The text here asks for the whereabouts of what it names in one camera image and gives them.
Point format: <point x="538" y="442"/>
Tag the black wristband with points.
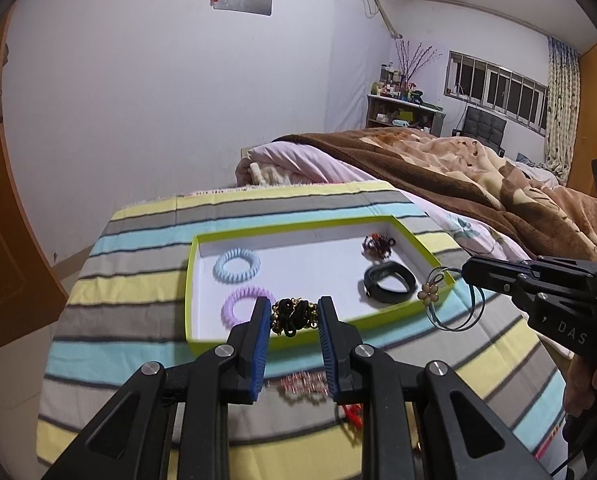
<point x="389" y="282"/>

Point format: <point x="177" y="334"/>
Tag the branch decoration in vase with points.
<point x="412" y="59"/>

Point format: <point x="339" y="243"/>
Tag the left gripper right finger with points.
<point x="337" y="342"/>

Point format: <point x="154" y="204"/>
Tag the person's right hand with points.
<point x="581" y="386"/>

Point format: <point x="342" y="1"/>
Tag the black chair back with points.
<point x="484" y="127"/>

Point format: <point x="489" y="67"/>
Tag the brown fleece blanket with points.
<point x="462" y="175"/>

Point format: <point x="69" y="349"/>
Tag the cluttered wooden shelf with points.
<point x="392" y="103"/>

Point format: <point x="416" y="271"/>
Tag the patterned curtain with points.
<point x="563" y="103"/>

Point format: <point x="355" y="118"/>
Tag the window with bars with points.
<point x="494" y="87"/>

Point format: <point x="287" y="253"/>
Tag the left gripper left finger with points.
<point x="250" y="340"/>

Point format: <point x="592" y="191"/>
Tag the orange wooden door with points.
<point x="30" y="295"/>

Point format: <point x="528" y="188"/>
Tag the green shallow box tray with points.
<point x="304" y="260"/>

